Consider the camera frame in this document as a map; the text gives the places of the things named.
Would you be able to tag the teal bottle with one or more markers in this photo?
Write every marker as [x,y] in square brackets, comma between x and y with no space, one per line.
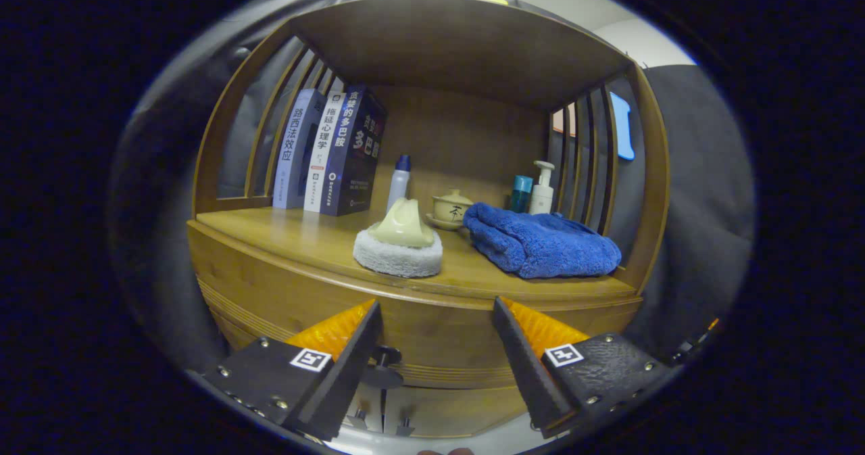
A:
[520,195]

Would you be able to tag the dark blue book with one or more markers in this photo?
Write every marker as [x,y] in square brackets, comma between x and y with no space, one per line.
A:
[358,151]

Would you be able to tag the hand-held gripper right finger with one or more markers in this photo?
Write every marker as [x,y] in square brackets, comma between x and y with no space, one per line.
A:
[527,374]

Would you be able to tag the wooden cabinet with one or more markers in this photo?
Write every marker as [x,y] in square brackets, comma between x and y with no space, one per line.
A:
[459,42]

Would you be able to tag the wooden cabinet door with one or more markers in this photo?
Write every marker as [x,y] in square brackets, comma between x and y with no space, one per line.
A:
[459,411]
[372,401]

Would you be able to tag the wooden drawer with black knob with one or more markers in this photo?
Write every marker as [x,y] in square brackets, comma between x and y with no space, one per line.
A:
[439,333]

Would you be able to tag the wooden countertop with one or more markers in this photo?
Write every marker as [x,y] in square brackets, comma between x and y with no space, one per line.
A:
[317,235]

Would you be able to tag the beige lidded tea cup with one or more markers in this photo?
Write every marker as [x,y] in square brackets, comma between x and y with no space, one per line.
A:
[451,210]

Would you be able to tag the black tool with orange tip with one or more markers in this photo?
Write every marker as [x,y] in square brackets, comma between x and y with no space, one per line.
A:
[712,324]

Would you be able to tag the white bottle with blue cap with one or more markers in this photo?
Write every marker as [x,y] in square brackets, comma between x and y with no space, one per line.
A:
[399,184]

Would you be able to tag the black backdrop cloth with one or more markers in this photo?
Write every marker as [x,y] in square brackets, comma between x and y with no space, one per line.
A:
[703,205]

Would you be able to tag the lavender book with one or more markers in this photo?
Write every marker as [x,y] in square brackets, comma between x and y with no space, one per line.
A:
[294,151]

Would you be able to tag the cream scrub brush white pad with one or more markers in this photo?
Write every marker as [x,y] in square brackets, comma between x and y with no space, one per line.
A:
[399,228]

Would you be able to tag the blue towel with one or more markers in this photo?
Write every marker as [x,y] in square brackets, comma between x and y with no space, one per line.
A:
[540,242]

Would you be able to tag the white pump bottle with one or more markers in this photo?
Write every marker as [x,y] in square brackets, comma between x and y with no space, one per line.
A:
[541,195]

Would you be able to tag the white book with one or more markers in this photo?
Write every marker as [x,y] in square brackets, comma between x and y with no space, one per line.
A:
[323,151]

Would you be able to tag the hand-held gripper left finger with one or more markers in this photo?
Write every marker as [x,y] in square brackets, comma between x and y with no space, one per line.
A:
[348,374]

